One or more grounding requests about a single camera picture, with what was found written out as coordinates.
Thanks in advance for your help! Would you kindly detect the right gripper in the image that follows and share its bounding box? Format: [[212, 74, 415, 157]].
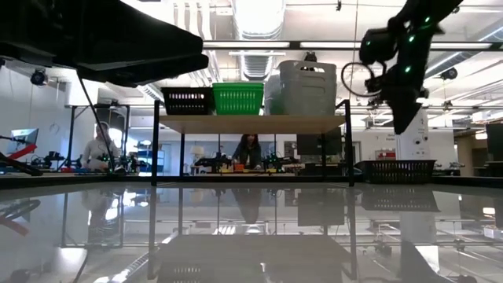
[[365, 66, 430, 135]]

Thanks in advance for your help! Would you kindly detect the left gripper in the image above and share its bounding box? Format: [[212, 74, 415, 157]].
[[0, 0, 204, 70]]

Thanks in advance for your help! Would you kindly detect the black plastic basket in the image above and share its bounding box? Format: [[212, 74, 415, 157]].
[[360, 159, 437, 185], [160, 86, 215, 95], [161, 90, 215, 116]]

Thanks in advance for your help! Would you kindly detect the green plastic basket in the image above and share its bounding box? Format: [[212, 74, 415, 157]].
[[211, 82, 265, 90], [214, 92, 263, 116], [212, 86, 264, 95]]

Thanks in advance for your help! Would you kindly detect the blue storage shelf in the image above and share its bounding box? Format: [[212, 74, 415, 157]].
[[137, 149, 166, 174]]

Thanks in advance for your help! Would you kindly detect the wooden shelf with black legs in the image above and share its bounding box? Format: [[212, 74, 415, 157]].
[[151, 98, 355, 188]]

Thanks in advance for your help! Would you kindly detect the white pillar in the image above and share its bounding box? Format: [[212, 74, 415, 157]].
[[395, 109, 430, 160]]

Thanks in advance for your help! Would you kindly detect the black monitor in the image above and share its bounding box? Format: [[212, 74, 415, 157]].
[[296, 127, 343, 156]]

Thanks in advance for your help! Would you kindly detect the overhead light bar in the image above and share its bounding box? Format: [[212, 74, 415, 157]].
[[202, 39, 503, 51]]

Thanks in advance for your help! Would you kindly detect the person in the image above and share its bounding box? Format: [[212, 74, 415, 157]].
[[231, 133, 263, 171], [81, 121, 121, 172]]

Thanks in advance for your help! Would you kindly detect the computer monitor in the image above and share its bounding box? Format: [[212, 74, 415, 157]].
[[10, 127, 40, 147]]

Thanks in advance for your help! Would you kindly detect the white glossy table sheet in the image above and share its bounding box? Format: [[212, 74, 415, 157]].
[[0, 182, 503, 283]]

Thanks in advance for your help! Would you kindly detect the black ceiling camera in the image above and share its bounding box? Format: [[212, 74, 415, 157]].
[[30, 69, 49, 86], [439, 67, 459, 82]]

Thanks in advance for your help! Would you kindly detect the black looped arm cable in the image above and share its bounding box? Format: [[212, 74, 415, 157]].
[[340, 61, 374, 97]]

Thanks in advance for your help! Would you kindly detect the silver ceiling air duct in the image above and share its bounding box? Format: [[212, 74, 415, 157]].
[[231, 0, 287, 82]]

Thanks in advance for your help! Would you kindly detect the black metal stand frame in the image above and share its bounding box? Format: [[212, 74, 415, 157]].
[[64, 102, 131, 171]]

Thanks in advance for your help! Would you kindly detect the black aluminium table frame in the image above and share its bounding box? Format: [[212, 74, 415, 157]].
[[0, 172, 503, 189]]

